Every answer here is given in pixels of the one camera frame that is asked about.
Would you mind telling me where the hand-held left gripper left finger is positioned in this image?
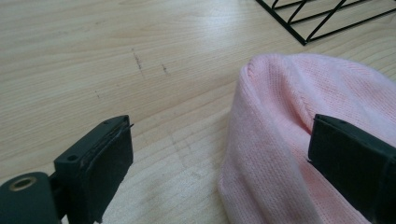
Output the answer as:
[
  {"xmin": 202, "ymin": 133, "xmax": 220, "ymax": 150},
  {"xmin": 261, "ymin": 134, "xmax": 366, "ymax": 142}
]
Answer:
[{"xmin": 53, "ymin": 115, "xmax": 134, "ymax": 224}]

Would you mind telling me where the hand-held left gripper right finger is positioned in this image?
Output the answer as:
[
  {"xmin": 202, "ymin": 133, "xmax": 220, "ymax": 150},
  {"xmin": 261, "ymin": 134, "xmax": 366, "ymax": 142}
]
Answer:
[{"xmin": 307, "ymin": 113, "xmax": 396, "ymax": 224}]

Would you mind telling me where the pink knit hat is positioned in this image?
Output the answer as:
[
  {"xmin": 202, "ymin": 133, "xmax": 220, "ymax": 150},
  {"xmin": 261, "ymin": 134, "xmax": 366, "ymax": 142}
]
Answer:
[{"xmin": 218, "ymin": 52, "xmax": 396, "ymax": 224}]

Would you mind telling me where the black wire rack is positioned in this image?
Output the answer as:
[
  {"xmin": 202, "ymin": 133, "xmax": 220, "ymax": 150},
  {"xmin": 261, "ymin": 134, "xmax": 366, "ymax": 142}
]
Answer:
[{"xmin": 255, "ymin": 0, "xmax": 396, "ymax": 47}]

